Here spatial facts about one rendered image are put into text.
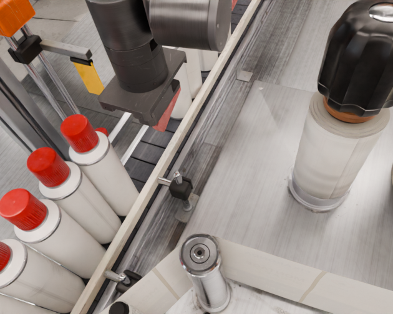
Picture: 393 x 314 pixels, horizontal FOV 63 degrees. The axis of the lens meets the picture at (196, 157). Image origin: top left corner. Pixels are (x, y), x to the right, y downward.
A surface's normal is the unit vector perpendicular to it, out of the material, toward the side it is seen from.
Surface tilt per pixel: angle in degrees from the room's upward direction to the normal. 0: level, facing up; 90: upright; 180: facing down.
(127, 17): 91
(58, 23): 0
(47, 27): 0
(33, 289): 90
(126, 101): 0
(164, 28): 82
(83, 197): 90
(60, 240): 90
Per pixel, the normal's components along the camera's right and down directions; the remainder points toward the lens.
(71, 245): 0.81, 0.43
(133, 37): 0.40, 0.74
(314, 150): -0.82, 0.53
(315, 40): -0.11, -0.55
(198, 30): -0.30, 0.73
